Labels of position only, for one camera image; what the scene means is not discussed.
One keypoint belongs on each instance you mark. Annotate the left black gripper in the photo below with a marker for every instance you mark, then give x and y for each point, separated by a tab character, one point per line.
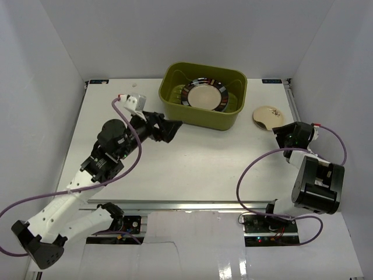
157	126

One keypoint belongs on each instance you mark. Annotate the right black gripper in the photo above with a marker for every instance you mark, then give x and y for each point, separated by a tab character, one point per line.
281	132

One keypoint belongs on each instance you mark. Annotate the dark rim cream plate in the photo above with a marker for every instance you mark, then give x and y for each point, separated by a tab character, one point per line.
206	94

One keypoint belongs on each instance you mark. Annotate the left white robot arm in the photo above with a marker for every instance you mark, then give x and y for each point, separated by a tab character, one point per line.
44	235

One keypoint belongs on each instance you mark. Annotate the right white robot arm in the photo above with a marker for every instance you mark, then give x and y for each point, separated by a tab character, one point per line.
318	186

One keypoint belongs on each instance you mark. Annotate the green plastic bin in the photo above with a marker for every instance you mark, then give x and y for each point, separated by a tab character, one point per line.
183	77

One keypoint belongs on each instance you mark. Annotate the small cream plate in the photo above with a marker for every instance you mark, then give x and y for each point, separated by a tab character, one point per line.
267	118

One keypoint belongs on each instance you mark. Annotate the right blue table label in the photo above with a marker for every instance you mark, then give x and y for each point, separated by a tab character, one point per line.
272	81

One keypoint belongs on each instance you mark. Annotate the blue table label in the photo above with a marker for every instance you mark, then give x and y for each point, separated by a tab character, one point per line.
99	81
272	81

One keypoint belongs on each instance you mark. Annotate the left blue table label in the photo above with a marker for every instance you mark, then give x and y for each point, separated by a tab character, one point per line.
99	81

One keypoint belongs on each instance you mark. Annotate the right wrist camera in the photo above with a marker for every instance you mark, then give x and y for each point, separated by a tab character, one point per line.
316	128

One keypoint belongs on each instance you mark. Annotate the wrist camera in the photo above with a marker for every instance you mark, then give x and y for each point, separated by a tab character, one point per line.
133	103
316	128

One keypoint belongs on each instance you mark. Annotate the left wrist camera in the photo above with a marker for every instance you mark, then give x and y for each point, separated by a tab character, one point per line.
133	103

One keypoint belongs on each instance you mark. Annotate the aluminium table frame rail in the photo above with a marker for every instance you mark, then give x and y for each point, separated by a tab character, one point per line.
142	205

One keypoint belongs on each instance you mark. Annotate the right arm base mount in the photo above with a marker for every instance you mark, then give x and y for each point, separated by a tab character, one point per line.
262	231

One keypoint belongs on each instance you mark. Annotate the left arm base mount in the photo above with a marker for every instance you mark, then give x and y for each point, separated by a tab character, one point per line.
132	226

